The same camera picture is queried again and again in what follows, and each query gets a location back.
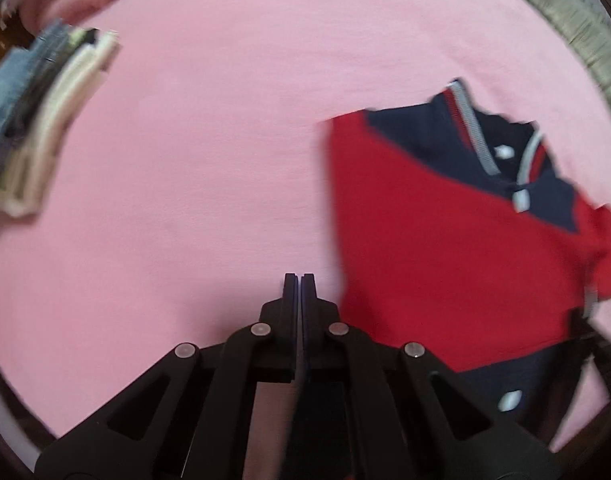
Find pink plush bed cover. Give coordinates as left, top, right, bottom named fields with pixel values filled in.
left=0, top=0, right=611, bottom=453

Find navy red varsity jacket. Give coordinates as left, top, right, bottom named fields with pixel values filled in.
left=327, top=80, right=611, bottom=416

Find folded blue jeans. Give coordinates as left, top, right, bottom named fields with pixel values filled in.
left=0, top=21, right=71, bottom=138

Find folded cream garment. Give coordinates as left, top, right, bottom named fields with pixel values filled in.
left=0, top=30, right=120, bottom=218

